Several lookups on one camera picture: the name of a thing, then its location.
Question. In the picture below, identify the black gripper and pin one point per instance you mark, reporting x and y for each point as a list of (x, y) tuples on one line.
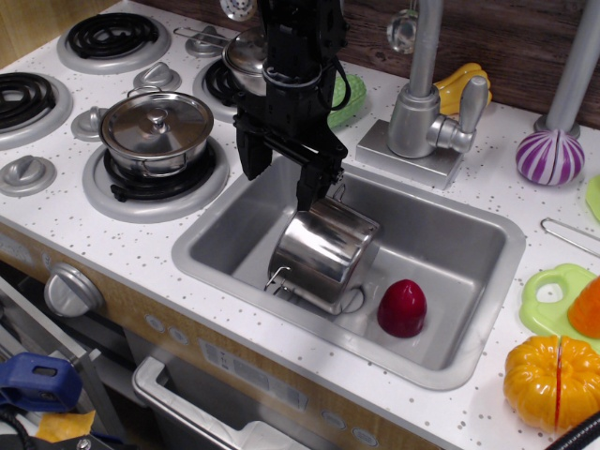
[(291, 119)]

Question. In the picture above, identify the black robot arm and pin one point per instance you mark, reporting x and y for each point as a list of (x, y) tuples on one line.
[(301, 66)]

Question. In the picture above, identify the lidded steel pot back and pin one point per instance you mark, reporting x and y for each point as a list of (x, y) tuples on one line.
[(244, 56)]

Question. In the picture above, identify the lidded steel pot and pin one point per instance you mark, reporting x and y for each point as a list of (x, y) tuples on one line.
[(156, 134), (244, 56)]

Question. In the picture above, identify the lidded steel pot front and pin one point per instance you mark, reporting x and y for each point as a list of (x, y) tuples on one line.
[(156, 134)]

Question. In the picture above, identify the grey toy sink basin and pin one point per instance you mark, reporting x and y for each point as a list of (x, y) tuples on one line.
[(403, 278)]

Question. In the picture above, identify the green toy bitter gourd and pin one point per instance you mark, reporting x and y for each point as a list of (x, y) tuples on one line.
[(349, 97)]

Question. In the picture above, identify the back right stove burner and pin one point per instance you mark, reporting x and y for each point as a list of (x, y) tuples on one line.
[(216, 86)]

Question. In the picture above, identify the stove burner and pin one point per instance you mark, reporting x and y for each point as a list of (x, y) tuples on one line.
[(152, 201), (113, 43), (32, 107), (216, 86)]

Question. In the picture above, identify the silver toy faucet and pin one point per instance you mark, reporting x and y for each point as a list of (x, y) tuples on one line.
[(419, 142)]

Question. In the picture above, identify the grey stove knob back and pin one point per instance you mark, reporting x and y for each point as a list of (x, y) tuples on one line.
[(206, 43)]

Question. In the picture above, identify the grey stove knob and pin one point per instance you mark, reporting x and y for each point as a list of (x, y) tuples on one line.
[(86, 125), (27, 176), (159, 76), (206, 43)]

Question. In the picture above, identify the grey stove knob centre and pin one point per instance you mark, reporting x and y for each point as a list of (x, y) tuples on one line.
[(159, 76)]

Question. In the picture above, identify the front right stove burner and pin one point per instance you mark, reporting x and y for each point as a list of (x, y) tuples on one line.
[(152, 201)]

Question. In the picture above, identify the hanging perforated strainer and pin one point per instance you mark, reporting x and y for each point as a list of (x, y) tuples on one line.
[(239, 10)]

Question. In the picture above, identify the hanging clear ladle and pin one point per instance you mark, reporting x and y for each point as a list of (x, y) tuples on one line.
[(401, 29)]

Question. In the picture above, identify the red toy pepper half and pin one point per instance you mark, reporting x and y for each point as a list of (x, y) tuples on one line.
[(403, 309)]

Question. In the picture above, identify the yellow toy banana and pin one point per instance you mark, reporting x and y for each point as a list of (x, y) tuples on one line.
[(450, 88)]

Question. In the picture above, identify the grey stove knob left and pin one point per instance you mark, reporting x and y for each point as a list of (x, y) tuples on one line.
[(86, 125)]

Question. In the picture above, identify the back left stove burner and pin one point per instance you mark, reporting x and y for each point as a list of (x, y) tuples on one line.
[(113, 43)]

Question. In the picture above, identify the grey oven dial knob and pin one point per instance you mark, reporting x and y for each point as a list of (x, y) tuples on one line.
[(70, 293)]

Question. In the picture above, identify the front left stove burner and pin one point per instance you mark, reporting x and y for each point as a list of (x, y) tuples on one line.
[(32, 107)]

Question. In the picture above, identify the grey stove knob front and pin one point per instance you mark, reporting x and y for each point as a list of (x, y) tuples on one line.
[(27, 176)]

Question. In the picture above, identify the purple white toy onion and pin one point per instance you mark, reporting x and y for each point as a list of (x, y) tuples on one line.
[(550, 158)]

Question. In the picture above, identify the light green toy plate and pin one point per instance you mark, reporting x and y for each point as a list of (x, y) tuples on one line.
[(546, 298)]

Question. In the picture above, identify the green toy piece right edge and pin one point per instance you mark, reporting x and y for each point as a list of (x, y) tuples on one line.
[(592, 196)]

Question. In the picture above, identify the grey support pole right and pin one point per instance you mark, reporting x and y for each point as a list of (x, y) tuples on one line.
[(576, 76)]

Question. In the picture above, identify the orange toy carrot piece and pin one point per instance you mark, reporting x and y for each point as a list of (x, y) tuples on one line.
[(583, 314)]

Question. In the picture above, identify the orange toy pumpkin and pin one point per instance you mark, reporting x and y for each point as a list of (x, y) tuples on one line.
[(552, 383)]

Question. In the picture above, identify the yellow tape piece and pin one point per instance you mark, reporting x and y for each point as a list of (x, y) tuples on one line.
[(55, 427)]

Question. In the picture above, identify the grey oven door handle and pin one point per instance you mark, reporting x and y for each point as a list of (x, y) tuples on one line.
[(255, 435)]

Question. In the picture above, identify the metal wire utensil handle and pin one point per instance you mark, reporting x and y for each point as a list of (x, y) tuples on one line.
[(572, 235)]

